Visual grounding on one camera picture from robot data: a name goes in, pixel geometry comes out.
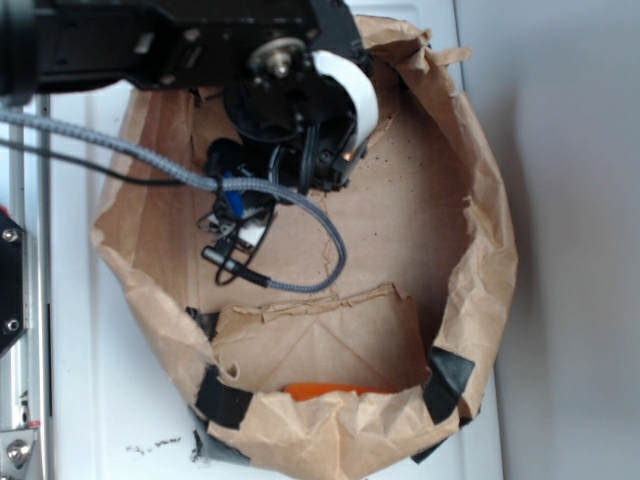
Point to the orange object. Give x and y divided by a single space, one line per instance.
307 391

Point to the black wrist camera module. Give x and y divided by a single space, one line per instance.
239 219

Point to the metal rail frame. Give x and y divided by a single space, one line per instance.
26 368

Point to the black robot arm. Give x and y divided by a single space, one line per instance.
50 47

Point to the black tape piece right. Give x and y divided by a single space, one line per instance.
442 394

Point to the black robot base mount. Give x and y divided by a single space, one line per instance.
12 282

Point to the metal corner bracket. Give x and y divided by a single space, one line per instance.
20 455

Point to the brown paper bag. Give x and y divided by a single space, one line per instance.
431 261

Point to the white plastic tray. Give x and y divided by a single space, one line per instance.
116 414

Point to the black tape piece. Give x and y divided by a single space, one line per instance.
442 394
224 406

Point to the black tape piece bottom left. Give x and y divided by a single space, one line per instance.
224 406

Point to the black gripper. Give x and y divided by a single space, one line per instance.
309 108

